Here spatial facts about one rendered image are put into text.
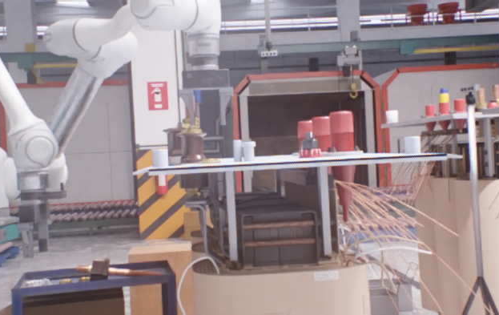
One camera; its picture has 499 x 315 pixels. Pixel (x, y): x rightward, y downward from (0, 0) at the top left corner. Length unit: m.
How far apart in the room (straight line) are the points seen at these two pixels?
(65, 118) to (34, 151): 0.62
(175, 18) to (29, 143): 0.52
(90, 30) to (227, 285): 0.92
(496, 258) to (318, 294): 2.85
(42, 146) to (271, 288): 0.73
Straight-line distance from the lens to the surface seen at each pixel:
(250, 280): 2.00
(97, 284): 3.20
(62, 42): 2.52
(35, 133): 2.19
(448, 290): 5.28
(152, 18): 2.01
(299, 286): 2.02
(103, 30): 2.41
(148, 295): 3.85
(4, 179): 2.83
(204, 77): 2.14
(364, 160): 1.85
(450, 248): 5.22
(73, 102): 2.75
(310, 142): 2.27
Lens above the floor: 1.39
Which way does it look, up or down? level
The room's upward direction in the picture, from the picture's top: 3 degrees counter-clockwise
